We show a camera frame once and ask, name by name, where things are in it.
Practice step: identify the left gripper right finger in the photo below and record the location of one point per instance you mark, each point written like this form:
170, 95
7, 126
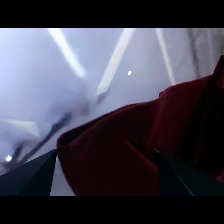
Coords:
180, 180

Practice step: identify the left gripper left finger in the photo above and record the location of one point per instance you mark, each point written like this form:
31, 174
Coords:
31, 178

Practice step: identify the red garment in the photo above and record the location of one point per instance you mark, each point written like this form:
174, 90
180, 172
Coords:
133, 133

